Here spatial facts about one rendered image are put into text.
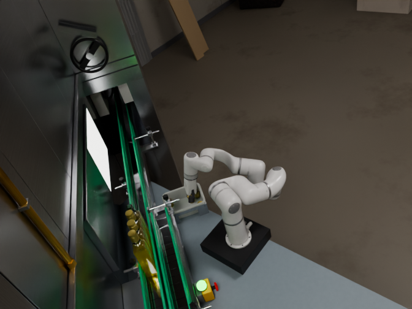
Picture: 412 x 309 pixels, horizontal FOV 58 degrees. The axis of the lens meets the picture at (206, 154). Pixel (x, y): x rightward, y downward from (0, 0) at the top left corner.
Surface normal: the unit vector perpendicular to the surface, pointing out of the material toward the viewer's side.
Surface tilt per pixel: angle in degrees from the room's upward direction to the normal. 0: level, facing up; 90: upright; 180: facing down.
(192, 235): 0
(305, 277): 0
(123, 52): 90
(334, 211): 0
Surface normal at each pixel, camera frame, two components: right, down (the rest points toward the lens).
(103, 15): 0.26, 0.59
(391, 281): -0.21, -0.74
